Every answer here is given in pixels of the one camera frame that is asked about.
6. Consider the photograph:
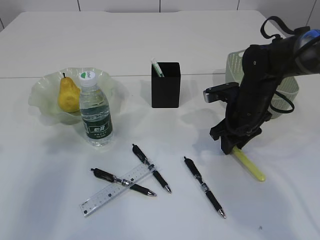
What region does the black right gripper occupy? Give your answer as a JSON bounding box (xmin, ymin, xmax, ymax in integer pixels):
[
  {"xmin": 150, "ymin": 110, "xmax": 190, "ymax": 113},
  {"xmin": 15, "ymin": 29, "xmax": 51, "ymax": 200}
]
[{"xmin": 209, "ymin": 109, "xmax": 272, "ymax": 155}]

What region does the yellow utility knife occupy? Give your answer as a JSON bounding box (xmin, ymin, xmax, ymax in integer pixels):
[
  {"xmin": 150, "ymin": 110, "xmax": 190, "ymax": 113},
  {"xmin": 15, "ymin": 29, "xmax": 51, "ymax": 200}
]
[{"xmin": 232, "ymin": 146, "xmax": 266, "ymax": 182}]

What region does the black pen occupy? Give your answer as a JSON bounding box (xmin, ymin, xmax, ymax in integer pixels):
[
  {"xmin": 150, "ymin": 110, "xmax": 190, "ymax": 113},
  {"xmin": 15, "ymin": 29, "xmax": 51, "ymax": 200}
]
[
  {"xmin": 90, "ymin": 168, "xmax": 157, "ymax": 197},
  {"xmin": 132, "ymin": 144, "xmax": 172, "ymax": 194},
  {"xmin": 184, "ymin": 156, "xmax": 227, "ymax": 219}
]

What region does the teal utility knife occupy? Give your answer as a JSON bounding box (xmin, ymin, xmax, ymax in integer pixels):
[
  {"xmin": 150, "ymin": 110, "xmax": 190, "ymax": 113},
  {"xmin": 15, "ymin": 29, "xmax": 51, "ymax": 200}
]
[{"xmin": 151, "ymin": 57, "xmax": 164, "ymax": 78}]

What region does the clear water bottle green label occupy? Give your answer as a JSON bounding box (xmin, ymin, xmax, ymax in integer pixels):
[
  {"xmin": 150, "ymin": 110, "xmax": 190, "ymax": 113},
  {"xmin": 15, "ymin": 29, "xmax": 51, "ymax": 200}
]
[{"xmin": 79, "ymin": 70, "xmax": 113, "ymax": 147}]

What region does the clear plastic ruler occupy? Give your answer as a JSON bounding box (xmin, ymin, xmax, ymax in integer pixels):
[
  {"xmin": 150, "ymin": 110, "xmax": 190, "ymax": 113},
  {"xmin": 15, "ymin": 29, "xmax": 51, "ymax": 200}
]
[{"xmin": 80, "ymin": 163, "xmax": 152, "ymax": 217}]

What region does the yellow pear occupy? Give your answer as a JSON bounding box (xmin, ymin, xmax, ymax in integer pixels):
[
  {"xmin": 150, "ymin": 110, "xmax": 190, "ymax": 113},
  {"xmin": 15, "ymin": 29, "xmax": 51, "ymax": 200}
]
[{"xmin": 57, "ymin": 72, "xmax": 81, "ymax": 113}]

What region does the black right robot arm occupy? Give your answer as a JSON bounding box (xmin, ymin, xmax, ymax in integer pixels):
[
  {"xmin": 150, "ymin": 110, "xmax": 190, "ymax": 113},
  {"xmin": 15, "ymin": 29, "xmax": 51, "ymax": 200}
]
[{"xmin": 203, "ymin": 29, "xmax": 320, "ymax": 155}]

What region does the pale green plastic basket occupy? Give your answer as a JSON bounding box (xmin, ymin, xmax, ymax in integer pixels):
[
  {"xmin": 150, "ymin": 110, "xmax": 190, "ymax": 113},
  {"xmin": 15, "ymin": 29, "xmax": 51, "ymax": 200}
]
[{"xmin": 225, "ymin": 50, "xmax": 300, "ymax": 110}]

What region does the black square pen holder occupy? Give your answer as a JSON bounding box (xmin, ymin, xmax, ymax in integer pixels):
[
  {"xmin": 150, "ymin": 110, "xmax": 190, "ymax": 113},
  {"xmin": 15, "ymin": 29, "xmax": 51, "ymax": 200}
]
[{"xmin": 151, "ymin": 62, "xmax": 181, "ymax": 108}]

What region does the pale green wavy glass plate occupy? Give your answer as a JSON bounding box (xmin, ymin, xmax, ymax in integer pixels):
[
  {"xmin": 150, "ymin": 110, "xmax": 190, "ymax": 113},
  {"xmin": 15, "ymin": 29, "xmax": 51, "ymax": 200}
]
[{"xmin": 28, "ymin": 67, "xmax": 129, "ymax": 125}]

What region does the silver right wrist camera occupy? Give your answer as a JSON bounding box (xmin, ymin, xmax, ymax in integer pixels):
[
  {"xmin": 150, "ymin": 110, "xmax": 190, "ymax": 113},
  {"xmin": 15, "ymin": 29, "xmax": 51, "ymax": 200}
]
[{"xmin": 203, "ymin": 82, "xmax": 239, "ymax": 103}]

